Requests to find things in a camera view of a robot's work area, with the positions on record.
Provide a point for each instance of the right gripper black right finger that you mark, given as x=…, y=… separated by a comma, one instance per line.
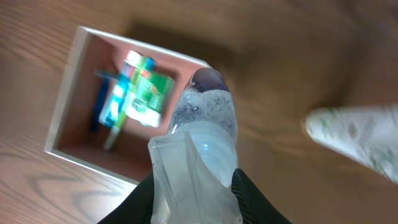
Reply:
x=254, y=207

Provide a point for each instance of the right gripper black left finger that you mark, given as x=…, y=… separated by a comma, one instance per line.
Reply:
x=137, y=208

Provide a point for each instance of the clear foam soap pump bottle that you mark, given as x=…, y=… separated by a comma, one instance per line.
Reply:
x=193, y=163

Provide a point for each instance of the blue razor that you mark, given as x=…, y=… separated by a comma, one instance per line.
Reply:
x=99, y=99

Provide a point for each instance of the teal toothpaste tube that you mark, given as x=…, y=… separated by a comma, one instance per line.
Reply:
x=119, y=82

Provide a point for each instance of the green white toothbrush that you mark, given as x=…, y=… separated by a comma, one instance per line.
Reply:
x=146, y=64

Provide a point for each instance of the green soap bar package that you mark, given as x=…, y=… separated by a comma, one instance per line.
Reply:
x=147, y=96

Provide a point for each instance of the white lotion tube leaf print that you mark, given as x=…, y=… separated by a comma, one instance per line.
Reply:
x=367, y=135

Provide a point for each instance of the white box pink interior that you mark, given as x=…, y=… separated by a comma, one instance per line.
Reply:
x=69, y=135

